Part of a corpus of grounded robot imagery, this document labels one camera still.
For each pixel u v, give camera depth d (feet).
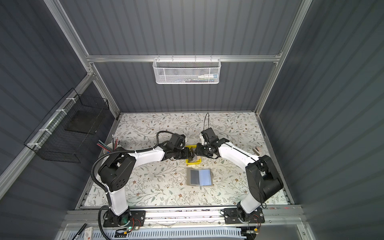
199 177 2.84
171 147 2.44
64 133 2.38
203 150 2.56
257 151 3.14
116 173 1.62
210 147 2.15
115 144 2.98
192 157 2.99
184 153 2.75
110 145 2.95
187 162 2.99
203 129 2.31
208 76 2.98
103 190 1.70
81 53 2.77
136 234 2.42
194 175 2.88
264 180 1.51
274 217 2.42
